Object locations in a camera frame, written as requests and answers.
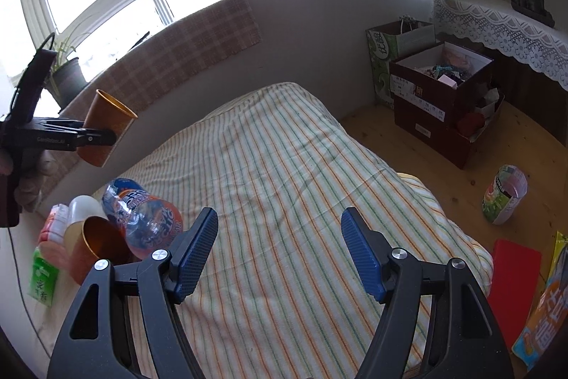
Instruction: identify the orange paper cup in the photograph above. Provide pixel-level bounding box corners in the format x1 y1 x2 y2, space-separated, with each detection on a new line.
64 216 133 285
77 90 138 167

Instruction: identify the white yellow plastic cup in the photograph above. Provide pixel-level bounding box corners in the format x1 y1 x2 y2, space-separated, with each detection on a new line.
66 195 107 227

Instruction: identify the red white noodle cup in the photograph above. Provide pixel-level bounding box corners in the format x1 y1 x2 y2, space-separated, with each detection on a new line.
38 204 69 270

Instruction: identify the noodle cup on floor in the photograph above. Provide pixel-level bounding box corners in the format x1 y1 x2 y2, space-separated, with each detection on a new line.
481 164 529 225

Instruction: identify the potted spider plant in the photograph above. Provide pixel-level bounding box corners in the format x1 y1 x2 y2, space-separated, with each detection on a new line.
45 32 87 110

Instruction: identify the plaid windowsill cloth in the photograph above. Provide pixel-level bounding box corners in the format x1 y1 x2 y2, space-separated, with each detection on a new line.
62 0 261 119

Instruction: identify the red flat packet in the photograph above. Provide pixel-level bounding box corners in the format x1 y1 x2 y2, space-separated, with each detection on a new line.
487 239 542 349

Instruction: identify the green tea can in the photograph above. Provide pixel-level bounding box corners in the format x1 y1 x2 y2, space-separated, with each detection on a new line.
28 248 59 307

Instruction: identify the blue orange Fanta bottle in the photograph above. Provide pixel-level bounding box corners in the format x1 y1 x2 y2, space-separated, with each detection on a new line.
101 178 183 260

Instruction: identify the orange snack bag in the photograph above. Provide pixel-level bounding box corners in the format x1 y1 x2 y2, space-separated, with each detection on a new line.
512 232 567 370

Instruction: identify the black object on windowsill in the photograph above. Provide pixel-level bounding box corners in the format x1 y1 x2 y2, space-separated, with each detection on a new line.
129 31 150 51

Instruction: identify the striped bed sheet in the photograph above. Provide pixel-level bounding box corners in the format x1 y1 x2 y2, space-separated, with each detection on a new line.
33 81 495 379

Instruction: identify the dark cardboard box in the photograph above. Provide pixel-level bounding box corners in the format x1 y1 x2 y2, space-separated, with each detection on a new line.
390 42 504 168

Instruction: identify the green white paper bag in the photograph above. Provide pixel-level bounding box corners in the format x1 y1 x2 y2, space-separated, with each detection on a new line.
366 15 436 109

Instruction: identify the white lace cloth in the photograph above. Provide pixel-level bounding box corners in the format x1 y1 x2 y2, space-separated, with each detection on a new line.
432 0 568 88

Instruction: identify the white cable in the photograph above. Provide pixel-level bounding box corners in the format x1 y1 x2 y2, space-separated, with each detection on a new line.
6 225 52 360

